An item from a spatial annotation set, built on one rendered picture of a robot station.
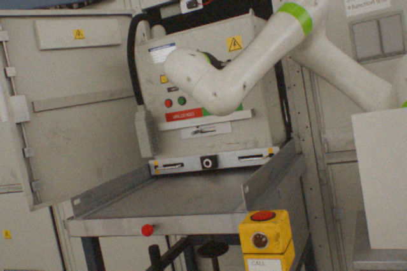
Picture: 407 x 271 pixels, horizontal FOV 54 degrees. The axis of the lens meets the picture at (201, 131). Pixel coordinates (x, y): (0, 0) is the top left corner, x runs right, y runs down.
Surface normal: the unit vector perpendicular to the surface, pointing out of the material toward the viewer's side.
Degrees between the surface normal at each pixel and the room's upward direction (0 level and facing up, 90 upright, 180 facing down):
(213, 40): 90
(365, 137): 90
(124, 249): 90
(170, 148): 90
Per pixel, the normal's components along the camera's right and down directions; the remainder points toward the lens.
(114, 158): 0.63, -0.04
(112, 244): -0.40, 0.15
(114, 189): 0.90, -0.13
